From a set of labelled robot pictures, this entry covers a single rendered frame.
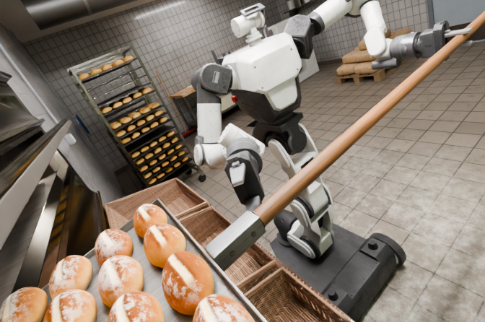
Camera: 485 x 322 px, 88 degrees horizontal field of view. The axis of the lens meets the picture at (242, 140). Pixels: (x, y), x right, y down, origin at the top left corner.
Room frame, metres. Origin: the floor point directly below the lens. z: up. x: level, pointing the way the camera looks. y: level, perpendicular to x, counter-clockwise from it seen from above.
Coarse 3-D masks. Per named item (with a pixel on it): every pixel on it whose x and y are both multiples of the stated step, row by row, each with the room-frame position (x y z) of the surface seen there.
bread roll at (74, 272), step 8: (72, 256) 0.41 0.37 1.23; (80, 256) 0.41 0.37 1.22; (56, 264) 0.39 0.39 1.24; (64, 264) 0.38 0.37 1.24; (72, 264) 0.38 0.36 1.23; (80, 264) 0.39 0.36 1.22; (88, 264) 0.40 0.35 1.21; (56, 272) 0.37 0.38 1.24; (64, 272) 0.36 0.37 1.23; (72, 272) 0.37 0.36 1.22; (80, 272) 0.37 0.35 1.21; (88, 272) 0.38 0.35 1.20; (56, 280) 0.35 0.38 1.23; (64, 280) 0.35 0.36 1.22; (72, 280) 0.35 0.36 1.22; (80, 280) 0.36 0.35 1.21; (88, 280) 0.37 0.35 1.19; (56, 288) 0.35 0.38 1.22; (64, 288) 0.34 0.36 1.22; (72, 288) 0.35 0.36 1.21; (80, 288) 0.35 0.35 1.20; (56, 296) 0.34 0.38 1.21
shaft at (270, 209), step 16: (480, 16) 0.80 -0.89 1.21; (448, 48) 0.65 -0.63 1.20; (432, 64) 0.60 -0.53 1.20; (416, 80) 0.56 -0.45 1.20; (400, 96) 0.52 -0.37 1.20; (368, 112) 0.49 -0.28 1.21; (384, 112) 0.48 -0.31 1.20; (352, 128) 0.45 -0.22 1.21; (368, 128) 0.45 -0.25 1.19; (336, 144) 0.42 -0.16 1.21; (352, 144) 0.43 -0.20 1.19; (320, 160) 0.39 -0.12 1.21; (304, 176) 0.37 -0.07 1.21; (288, 192) 0.35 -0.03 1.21; (272, 208) 0.33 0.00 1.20
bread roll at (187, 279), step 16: (176, 256) 0.28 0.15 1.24; (192, 256) 0.28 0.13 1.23; (176, 272) 0.25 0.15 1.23; (192, 272) 0.25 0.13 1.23; (208, 272) 0.26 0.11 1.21; (176, 288) 0.24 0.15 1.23; (192, 288) 0.23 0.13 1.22; (208, 288) 0.24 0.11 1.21; (176, 304) 0.23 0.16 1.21; (192, 304) 0.22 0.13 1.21
